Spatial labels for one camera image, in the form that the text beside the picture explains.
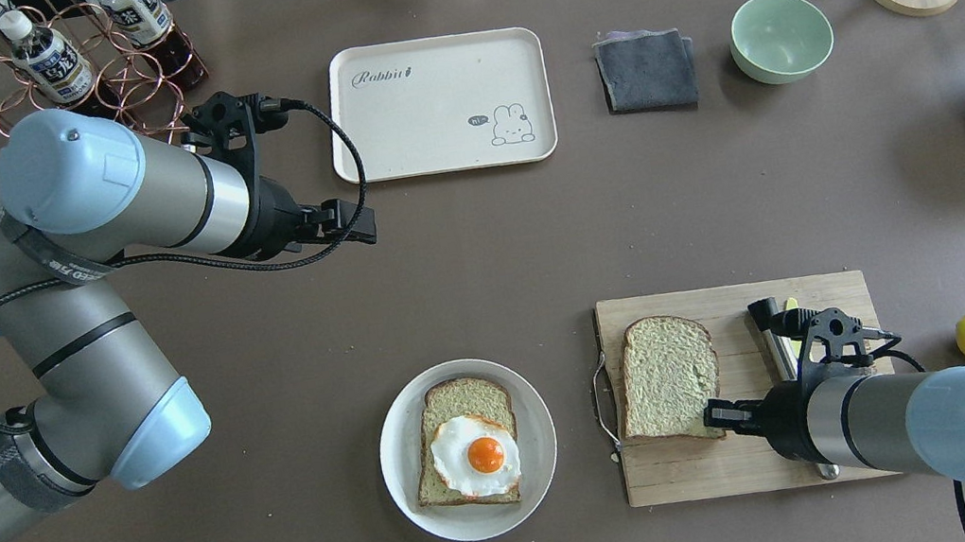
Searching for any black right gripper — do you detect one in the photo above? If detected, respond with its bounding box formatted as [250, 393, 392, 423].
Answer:
[702, 383, 819, 463]

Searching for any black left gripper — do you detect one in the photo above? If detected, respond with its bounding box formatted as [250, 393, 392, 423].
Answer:
[248, 175, 377, 260]

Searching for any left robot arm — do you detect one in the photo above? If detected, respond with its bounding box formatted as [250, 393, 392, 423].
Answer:
[0, 93, 377, 542]

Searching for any wooden cutting board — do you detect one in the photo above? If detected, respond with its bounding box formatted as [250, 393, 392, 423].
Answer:
[594, 269, 885, 508]

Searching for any white plate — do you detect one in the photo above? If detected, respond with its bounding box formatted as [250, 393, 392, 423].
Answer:
[379, 358, 557, 542]

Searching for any metal muddler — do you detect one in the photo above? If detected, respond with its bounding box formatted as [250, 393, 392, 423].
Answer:
[747, 297, 841, 481]

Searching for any mint green bowl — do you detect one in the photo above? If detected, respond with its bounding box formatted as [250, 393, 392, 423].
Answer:
[729, 0, 834, 85]

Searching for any fried egg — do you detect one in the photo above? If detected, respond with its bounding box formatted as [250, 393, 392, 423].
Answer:
[430, 413, 521, 500]

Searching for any dark grey folded cloth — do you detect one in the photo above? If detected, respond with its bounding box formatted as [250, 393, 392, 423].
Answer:
[592, 28, 700, 114]

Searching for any bread slice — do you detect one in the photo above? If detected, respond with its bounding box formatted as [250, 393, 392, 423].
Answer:
[417, 377, 521, 508]
[622, 316, 726, 440]

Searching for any cream rabbit tray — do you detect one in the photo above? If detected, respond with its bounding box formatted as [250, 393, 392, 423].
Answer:
[327, 27, 558, 183]

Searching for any copper wire bottle rack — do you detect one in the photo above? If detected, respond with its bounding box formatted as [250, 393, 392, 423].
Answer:
[0, 0, 188, 143]

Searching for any yellow plastic knife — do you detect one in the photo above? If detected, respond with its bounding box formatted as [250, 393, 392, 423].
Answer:
[783, 297, 805, 361]

